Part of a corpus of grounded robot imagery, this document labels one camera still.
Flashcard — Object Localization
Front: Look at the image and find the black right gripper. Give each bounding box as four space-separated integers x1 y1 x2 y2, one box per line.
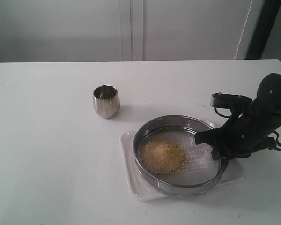
194 73 281 161

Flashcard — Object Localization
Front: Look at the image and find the round stainless steel sieve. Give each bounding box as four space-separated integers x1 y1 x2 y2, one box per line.
133 115 228 196

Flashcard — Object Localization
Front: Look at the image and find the yellow grain powder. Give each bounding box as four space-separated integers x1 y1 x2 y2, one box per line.
139 141 185 174

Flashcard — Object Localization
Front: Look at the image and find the stainless steel cup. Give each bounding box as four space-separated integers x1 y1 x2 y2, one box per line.
93 85 120 119

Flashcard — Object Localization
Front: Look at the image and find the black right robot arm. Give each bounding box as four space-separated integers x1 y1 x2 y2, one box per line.
194 73 281 160

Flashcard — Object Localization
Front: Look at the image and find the white cabinet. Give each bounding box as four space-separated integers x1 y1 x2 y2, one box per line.
0 0 264 62

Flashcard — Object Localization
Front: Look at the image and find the dark wrist camera right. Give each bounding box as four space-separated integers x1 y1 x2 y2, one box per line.
210 92 252 118

